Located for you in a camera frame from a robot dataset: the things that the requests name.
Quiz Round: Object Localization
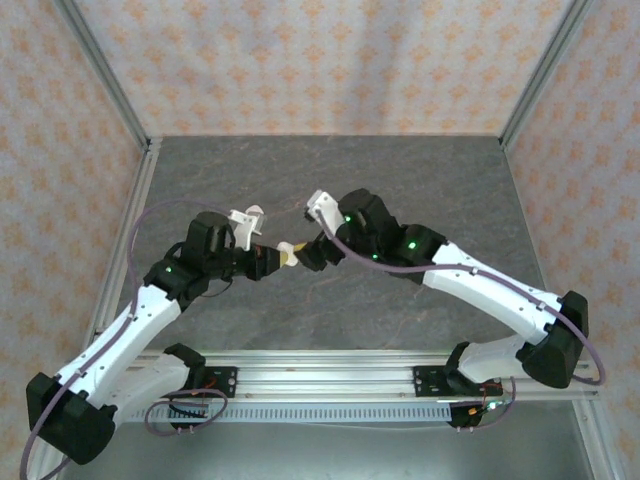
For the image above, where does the small circuit board green LED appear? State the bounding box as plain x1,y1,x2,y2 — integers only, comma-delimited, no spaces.
467,397,514,417

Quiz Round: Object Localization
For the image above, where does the white slotted cable duct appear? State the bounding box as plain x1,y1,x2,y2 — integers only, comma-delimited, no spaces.
119,402,454,426

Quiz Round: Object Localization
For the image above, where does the aluminium mounting rail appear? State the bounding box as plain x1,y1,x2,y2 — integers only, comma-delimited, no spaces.
127,349,599,404

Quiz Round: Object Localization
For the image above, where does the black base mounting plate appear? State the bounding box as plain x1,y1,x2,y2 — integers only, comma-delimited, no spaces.
201,366,239,399
413,366,454,399

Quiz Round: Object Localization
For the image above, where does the aluminium frame profile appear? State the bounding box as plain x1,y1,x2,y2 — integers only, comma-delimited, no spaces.
91,138,162,354
572,399,617,480
53,0,154,151
498,0,599,151

